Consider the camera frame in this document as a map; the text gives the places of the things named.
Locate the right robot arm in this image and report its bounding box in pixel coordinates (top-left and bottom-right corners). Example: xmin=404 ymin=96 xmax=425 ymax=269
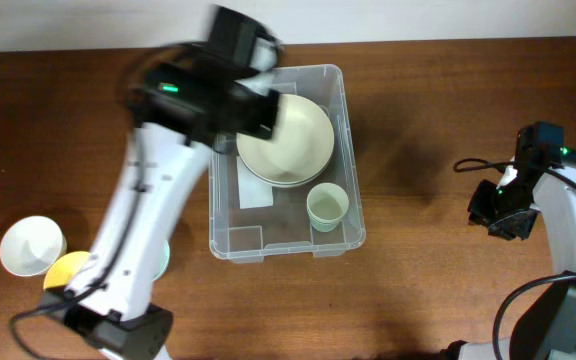
xmin=440 ymin=122 xmax=576 ymax=360

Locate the clear plastic storage bin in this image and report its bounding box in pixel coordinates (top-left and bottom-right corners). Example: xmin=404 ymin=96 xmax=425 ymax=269
xmin=208 ymin=64 xmax=366 ymax=263

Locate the mint green small bowl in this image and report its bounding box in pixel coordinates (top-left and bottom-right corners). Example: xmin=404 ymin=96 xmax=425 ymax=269
xmin=153 ymin=242 xmax=171 ymax=281

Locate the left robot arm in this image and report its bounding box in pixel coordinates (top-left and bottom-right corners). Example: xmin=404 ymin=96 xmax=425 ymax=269
xmin=41 ymin=6 xmax=282 ymax=359

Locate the right black cable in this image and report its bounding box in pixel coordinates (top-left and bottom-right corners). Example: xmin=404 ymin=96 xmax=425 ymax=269
xmin=453 ymin=156 xmax=576 ymax=360

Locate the white small bowl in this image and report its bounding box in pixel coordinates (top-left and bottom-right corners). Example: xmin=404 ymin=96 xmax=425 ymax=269
xmin=0 ymin=216 xmax=67 ymax=277

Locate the beige bowl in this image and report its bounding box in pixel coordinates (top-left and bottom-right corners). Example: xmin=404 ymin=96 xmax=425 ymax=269
xmin=238 ymin=153 xmax=333 ymax=188

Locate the cream white bowl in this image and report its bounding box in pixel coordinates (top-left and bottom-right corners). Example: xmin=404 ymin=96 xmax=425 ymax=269
xmin=236 ymin=94 xmax=335 ymax=186

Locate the yellow small bowl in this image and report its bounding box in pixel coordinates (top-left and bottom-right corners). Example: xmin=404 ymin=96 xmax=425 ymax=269
xmin=43 ymin=251 xmax=90 ymax=290

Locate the cream plastic cup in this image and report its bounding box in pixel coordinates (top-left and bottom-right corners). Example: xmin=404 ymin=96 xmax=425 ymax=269
xmin=306 ymin=182 xmax=350 ymax=224

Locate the mint green cup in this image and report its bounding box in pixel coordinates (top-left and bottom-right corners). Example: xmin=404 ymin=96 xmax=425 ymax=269
xmin=310 ymin=218 xmax=341 ymax=233

